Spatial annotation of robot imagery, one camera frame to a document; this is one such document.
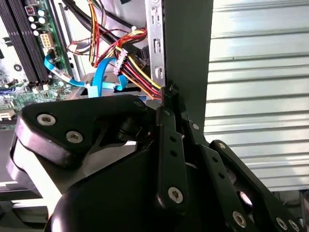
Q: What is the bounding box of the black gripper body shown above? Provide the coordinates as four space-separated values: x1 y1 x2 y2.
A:
47 147 232 232

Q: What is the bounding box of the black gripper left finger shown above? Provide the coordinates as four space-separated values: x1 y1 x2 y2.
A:
6 84 191 215

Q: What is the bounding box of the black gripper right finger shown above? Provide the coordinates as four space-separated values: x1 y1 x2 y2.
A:
172 84 305 232

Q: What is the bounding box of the blue data wire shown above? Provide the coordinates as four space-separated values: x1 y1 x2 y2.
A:
43 53 130 100

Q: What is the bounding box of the red yellow power wire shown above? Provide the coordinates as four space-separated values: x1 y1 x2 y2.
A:
106 27 169 101

